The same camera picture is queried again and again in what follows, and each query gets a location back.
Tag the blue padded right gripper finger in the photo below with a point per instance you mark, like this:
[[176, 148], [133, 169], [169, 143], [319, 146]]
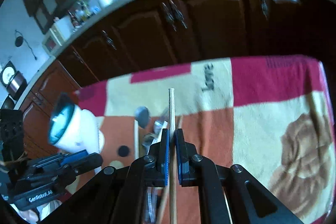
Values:
[[75, 156]]

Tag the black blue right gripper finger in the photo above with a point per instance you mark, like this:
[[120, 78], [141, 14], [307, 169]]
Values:
[[133, 182], [195, 170]]

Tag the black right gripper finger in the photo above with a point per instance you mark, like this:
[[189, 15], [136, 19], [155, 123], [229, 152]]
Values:
[[88, 163]]

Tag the light wooden chopstick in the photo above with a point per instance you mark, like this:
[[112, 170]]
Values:
[[173, 160]]

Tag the brown lower kitchen cabinets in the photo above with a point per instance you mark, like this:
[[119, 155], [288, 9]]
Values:
[[137, 35]]

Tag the white utensil holder cup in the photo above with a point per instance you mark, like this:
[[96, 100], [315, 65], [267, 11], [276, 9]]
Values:
[[73, 129]]

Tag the wooden chopstick on table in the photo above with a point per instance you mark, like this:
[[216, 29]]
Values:
[[136, 140]]

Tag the grey metal spoon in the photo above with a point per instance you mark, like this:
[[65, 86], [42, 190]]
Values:
[[142, 116]]

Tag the dark metal bowl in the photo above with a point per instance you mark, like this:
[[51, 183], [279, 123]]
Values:
[[8, 103]]

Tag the checkered red cream tablecloth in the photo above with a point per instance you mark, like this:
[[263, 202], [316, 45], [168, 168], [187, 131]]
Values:
[[272, 115]]

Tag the silver rice cooker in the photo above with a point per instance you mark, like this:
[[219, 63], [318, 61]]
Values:
[[13, 81]]

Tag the white microwave oven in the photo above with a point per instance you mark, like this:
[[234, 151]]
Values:
[[57, 35]]

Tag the dark sauce bottle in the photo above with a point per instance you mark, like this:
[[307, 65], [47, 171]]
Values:
[[73, 19]]

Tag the yellow cap oil bottle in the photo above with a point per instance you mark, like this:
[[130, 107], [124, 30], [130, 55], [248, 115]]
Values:
[[83, 12]]

